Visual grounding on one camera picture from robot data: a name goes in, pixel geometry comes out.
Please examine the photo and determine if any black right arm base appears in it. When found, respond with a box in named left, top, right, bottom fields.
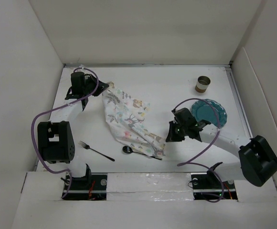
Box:
left=187, top=162, right=238, bottom=203

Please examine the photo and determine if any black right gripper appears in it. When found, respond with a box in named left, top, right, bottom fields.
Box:
left=165, top=120, right=187, bottom=142

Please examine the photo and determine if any animal print cloth placemat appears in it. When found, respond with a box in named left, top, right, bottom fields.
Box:
left=102, top=82, right=166, bottom=158

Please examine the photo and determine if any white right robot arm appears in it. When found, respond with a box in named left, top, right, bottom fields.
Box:
left=166, top=108, right=277, bottom=187

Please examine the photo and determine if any black slotted spoon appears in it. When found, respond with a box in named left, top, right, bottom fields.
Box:
left=122, top=146, right=163, bottom=160

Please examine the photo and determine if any black fork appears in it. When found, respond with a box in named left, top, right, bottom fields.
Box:
left=79, top=141, right=115, bottom=162

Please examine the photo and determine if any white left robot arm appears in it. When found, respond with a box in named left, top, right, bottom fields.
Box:
left=32, top=68, right=109, bottom=189

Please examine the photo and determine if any teal scalloped plate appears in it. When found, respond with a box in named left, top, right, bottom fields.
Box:
left=191, top=99, right=227, bottom=128

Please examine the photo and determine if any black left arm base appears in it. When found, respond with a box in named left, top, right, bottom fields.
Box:
left=61, top=164, right=107, bottom=201

